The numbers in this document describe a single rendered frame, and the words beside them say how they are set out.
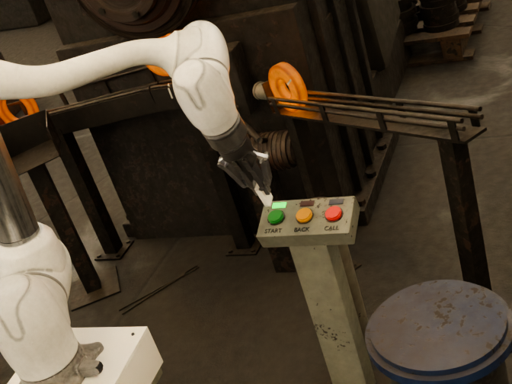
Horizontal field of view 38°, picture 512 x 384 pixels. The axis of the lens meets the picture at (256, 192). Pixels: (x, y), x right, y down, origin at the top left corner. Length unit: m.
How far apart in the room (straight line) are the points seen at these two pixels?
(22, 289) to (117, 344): 0.29
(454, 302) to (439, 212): 1.12
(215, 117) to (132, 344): 0.62
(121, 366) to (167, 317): 0.92
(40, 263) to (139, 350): 0.32
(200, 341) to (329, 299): 0.74
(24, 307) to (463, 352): 0.94
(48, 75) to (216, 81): 0.33
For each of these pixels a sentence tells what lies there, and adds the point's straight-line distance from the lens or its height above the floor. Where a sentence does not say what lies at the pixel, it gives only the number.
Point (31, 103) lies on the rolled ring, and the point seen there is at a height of 0.71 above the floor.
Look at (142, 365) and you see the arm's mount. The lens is 1.88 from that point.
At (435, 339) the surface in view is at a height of 0.43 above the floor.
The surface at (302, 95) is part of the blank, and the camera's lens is 2.26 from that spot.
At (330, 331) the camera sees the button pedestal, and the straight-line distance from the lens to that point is 2.00.
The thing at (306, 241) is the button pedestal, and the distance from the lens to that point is 1.82.
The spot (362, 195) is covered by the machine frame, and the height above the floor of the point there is 0.07.
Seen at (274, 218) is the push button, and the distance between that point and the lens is 1.84.
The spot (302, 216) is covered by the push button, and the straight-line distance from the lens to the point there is 1.82.
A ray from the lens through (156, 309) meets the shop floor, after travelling 2.78.
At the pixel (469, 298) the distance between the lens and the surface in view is 1.74.
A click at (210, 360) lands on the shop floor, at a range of 2.47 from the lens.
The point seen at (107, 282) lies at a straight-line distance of 3.05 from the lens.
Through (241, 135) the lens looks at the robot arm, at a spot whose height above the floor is 0.90.
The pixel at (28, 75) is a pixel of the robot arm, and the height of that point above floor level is 1.17.
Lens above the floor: 1.54
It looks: 28 degrees down
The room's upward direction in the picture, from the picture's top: 18 degrees counter-clockwise
